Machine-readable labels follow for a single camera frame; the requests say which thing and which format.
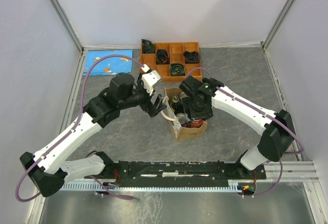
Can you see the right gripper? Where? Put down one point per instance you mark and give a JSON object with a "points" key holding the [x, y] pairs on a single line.
{"points": [[207, 113]]}

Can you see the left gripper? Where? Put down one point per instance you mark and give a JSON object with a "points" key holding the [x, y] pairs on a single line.
{"points": [[151, 108]]}

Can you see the red cola can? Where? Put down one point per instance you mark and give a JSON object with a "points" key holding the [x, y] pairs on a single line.
{"points": [[182, 95], [196, 123]]}

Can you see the green Perrier glass bottle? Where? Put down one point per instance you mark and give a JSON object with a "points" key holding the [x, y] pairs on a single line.
{"points": [[176, 105]]}

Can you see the purple Fanta can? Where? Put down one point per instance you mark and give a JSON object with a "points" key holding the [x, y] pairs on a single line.
{"points": [[182, 119]]}

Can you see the canvas tote bag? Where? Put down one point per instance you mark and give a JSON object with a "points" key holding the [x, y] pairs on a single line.
{"points": [[181, 126]]}

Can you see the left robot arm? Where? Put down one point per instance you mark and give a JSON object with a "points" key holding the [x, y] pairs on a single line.
{"points": [[49, 168]]}

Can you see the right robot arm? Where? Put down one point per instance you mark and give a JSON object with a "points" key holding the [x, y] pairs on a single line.
{"points": [[275, 128]]}

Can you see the rolled dark sock front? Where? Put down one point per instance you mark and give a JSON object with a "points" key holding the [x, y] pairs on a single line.
{"points": [[177, 69]]}

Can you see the rolled black sock middle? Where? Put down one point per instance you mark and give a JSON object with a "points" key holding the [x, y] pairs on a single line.
{"points": [[162, 57]]}

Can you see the rolled black sock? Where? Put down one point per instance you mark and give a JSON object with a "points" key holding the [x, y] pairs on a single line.
{"points": [[162, 57], [191, 57]]}

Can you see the rolled black sock right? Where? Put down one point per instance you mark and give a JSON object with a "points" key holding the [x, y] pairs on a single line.
{"points": [[191, 57]]}

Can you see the orange wooden divider tray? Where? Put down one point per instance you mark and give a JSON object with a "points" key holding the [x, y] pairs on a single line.
{"points": [[175, 51]]}

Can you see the rolled dark sock back-left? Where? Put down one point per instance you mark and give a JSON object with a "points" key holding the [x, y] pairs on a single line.
{"points": [[147, 47]]}

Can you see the blue patterned folded cloth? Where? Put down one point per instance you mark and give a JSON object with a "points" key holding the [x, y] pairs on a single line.
{"points": [[110, 66]]}

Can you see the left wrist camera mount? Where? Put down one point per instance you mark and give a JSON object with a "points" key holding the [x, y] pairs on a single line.
{"points": [[150, 78]]}

